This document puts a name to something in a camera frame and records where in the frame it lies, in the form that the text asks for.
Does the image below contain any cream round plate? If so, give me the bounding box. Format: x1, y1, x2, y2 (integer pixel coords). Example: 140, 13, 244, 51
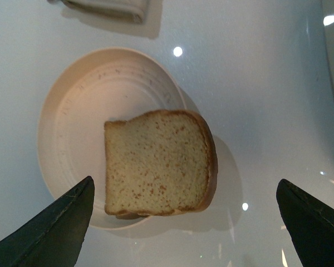
37, 47, 186, 230

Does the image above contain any bread slice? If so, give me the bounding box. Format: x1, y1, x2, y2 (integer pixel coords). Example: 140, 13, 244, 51
104, 110, 218, 217

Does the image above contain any beige quilted oven mitt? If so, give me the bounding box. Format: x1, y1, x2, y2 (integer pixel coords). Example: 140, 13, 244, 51
47, 0, 149, 24

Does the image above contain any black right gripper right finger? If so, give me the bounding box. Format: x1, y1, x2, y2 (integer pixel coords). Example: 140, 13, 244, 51
276, 179, 334, 266

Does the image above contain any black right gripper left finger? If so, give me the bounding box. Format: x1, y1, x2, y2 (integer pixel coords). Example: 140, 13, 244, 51
0, 176, 95, 266

